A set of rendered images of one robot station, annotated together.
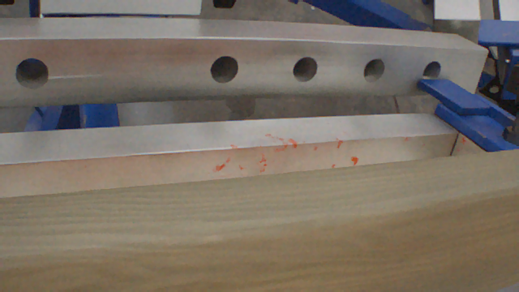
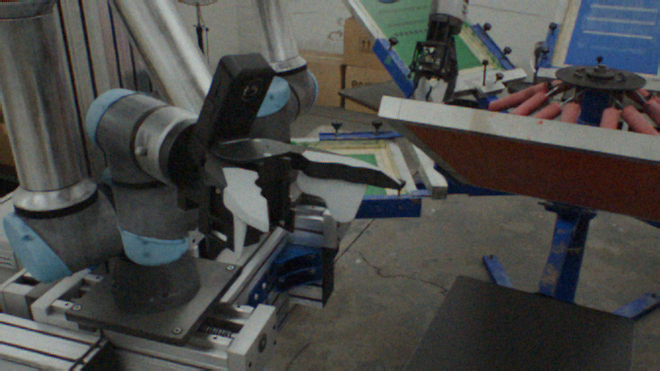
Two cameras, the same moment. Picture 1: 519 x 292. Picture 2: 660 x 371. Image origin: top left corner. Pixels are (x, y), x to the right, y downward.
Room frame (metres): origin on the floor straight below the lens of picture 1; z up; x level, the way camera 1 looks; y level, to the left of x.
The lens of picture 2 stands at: (-0.96, -1.15, 1.89)
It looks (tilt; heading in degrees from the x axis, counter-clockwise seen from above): 26 degrees down; 70
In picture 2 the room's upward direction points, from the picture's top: straight up
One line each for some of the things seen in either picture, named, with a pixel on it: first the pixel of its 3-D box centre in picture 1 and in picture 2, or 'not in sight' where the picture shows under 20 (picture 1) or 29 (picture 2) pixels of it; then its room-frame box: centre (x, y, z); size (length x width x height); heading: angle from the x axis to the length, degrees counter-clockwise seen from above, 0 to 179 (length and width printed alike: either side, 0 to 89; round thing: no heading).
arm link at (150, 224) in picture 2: not in sight; (164, 207); (-0.93, -0.48, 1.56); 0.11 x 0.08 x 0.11; 27
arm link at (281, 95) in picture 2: not in sight; (265, 109); (-0.65, 0.21, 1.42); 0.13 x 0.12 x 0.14; 50
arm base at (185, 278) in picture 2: not in sight; (153, 263); (-0.95, -0.19, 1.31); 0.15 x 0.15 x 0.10
